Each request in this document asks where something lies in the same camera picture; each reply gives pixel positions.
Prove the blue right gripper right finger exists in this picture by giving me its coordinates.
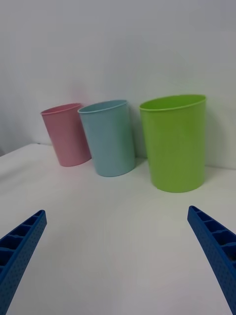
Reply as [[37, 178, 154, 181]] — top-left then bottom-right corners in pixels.
[[187, 205, 236, 315]]

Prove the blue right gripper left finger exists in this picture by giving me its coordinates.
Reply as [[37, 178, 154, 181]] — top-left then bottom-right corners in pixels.
[[0, 209, 48, 315]]

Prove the green plastic waste bin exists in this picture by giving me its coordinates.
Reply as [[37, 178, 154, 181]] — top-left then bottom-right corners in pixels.
[[139, 94, 207, 193]]

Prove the pink plastic waste bin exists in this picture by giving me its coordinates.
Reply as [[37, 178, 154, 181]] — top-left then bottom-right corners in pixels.
[[40, 102, 92, 167]]

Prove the pale blue plastic waste bin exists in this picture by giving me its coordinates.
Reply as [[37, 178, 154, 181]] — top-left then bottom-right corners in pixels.
[[77, 99, 136, 178]]

